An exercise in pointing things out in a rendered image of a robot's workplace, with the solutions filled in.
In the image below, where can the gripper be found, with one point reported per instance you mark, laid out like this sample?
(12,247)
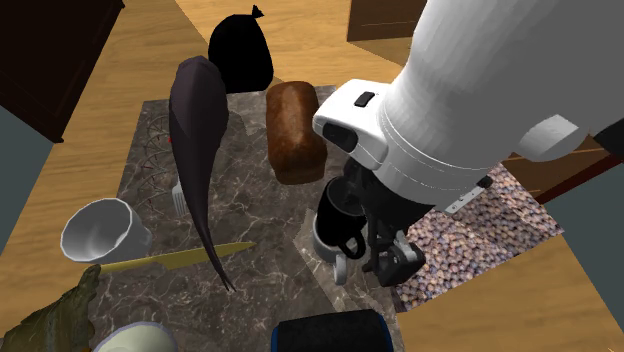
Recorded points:
(390,204)

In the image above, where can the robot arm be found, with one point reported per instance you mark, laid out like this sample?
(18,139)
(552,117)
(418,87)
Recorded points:
(468,88)

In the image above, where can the grey mug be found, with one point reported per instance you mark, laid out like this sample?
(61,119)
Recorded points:
(336,263)

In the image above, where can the black mug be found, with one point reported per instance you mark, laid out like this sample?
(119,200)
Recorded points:
(339,219)

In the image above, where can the black box with blue rim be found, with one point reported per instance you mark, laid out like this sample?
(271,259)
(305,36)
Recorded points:
(331,334)

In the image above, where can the brown bread loaf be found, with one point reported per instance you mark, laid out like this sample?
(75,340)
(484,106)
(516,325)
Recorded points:
(294,131)

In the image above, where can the brown wooden furniture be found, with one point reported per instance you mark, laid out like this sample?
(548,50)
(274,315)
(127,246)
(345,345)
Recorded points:
(560,170)

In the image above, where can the silver fork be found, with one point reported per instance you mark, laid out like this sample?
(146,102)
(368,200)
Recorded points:
(179,200)

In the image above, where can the yellow knife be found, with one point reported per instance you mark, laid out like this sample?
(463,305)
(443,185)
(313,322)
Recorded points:
(166,259)

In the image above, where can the dark purple tapering fish shape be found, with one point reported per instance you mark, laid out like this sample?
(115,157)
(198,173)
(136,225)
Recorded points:
(197,131)

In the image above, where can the brown wooden cabinet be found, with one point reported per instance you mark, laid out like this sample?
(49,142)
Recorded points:
(385,19)

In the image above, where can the black tied bag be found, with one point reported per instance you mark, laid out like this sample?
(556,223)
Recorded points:
(240,51)

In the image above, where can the pale bowl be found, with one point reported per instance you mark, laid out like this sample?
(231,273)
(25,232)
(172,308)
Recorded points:
(136,341)

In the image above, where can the white cup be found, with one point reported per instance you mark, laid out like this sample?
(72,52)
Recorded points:
(100,234)

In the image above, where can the green-brown leafy lump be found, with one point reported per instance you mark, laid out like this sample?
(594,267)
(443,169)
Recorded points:
(53,322)

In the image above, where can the dark wooden cabinet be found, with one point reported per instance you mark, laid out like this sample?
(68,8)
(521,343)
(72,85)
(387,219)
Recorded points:
(48,58)

